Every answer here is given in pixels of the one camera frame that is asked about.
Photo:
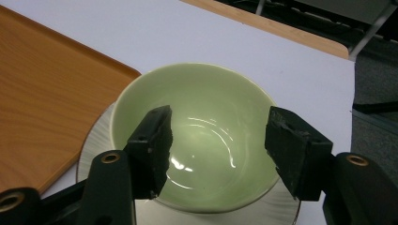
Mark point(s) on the green ceramic bowl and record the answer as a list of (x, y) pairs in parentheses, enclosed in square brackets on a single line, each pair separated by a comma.
[(203, 131)]

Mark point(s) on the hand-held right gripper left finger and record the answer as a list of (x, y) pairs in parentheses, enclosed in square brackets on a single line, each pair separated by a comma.
[(150, 156)]

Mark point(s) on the metal stand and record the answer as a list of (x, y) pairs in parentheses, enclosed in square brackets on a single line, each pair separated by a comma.
[(370, 29)]

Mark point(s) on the white ribbed plate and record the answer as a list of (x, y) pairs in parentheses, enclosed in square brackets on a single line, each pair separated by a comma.
[(94, 146)]

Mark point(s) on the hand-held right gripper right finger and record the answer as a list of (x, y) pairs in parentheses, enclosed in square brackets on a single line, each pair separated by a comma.
[(294, 153)]

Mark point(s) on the wooden tray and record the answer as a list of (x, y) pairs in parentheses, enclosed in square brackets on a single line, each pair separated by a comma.
[(47, 103)]

